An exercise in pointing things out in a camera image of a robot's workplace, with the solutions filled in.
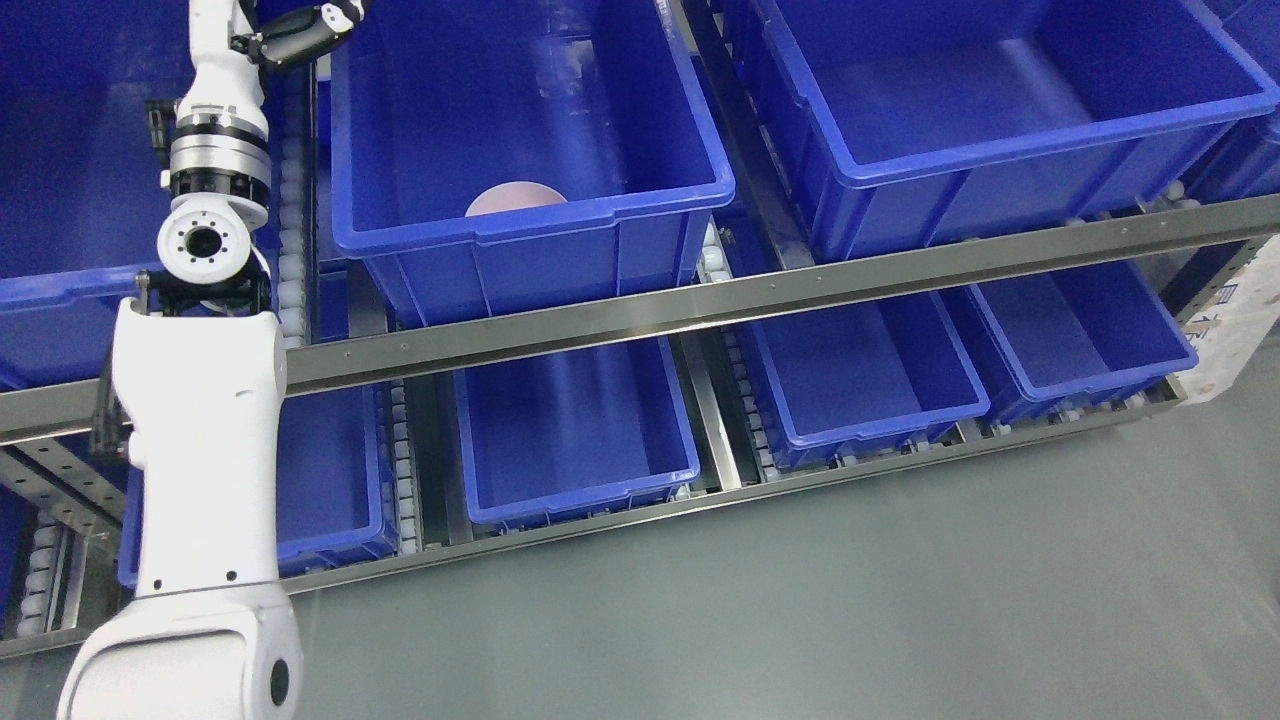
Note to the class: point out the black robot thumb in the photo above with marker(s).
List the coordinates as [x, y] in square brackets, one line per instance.
[301, 36]

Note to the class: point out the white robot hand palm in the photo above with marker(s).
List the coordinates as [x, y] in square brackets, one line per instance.
[226, 82]

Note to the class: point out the pink bowl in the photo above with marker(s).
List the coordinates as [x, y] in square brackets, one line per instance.
[513, 196]

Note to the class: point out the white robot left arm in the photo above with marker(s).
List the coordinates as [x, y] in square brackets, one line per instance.
[191, 395]

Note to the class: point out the blue bin with bowls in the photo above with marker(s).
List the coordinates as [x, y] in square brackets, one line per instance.
[434, 102]

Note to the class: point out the metal shelf rack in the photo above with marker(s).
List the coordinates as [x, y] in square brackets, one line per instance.
[44, 413]

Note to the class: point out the blue bin lower middle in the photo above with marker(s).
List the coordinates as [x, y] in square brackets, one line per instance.
[561, 437]

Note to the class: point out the blue bin upper left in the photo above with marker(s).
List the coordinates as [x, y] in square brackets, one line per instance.
[81, 197]

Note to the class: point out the blue bin lower left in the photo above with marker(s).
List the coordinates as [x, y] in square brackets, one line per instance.
[335, 502]

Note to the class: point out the blue bin upper right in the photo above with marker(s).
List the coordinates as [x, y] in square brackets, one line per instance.
[901, 125]

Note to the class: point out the blue bin lower far right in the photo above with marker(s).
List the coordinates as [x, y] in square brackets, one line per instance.
[1084, 336]

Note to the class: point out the white signboard with text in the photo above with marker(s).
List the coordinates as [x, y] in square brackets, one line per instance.
[1226, 333]

